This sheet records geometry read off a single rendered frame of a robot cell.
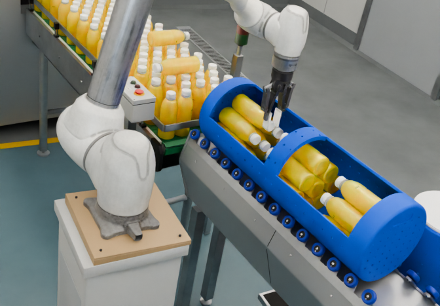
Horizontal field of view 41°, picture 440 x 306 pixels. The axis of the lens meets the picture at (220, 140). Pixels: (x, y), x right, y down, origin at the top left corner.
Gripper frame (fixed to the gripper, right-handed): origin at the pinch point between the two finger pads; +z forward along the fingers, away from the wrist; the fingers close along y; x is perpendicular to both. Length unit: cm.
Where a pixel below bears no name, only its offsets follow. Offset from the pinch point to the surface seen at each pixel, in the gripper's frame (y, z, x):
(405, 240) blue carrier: 5, 9, -62
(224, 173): -11.0, 25.7, 7.0
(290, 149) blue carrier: -9.0, -1.6, -20.6
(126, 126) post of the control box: -31, 25, 51
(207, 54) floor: 182, 118, 289
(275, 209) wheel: -10.5, 21.5, -22.4
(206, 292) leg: 5, 109, 22
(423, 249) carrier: 27, 24, -58
